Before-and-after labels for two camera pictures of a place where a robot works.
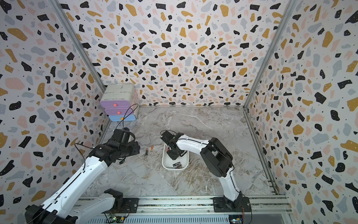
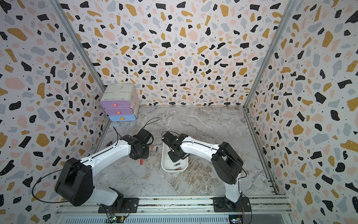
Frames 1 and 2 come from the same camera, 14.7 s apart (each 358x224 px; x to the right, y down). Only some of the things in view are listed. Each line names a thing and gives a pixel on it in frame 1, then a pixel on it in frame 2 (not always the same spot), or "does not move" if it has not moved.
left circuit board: [115, 219] does not move
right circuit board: [236, 219] does not move
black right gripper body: [171, 154] does not move
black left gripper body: [130, 149] -> [143, 153]
